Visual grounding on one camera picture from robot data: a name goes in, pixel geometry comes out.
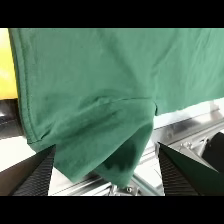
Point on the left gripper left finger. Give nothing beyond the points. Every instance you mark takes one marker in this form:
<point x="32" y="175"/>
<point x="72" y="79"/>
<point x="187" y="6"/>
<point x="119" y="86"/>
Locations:
<point x="31" y="176"/>

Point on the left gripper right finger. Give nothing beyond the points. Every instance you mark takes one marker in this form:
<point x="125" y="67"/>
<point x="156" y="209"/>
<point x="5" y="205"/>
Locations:
<point x="186" y="176"/>

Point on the green T-shirt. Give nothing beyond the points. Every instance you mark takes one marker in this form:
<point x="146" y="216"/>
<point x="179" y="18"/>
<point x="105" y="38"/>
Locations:
<point x="100" y="86"/>

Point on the silver frame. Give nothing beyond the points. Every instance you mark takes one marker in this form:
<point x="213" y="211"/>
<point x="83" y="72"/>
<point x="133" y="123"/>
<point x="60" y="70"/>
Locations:
<point x="180" y="133"/>

